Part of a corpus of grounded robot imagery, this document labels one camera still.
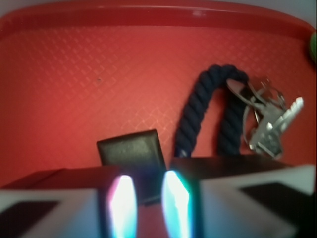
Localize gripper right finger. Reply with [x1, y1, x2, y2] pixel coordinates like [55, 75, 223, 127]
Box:
[162, 156, 317, 238]

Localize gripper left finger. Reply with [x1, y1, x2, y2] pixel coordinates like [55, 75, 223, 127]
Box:
[0, 166, 137, 238]

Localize black box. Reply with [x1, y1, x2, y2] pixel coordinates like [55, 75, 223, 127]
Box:
[97, 129, 166, 206]

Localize silver keys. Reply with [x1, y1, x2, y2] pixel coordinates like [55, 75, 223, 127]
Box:
[226, 79, 304, 160]

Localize red plastic tray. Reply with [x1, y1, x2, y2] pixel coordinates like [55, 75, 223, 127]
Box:
[0, 0, 317, 238]

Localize green ball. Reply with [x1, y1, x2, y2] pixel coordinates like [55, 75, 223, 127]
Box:
[308, 32, 317, 63]

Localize navy blue rope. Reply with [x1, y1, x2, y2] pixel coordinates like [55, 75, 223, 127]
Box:
[173, 64, 250, 158]

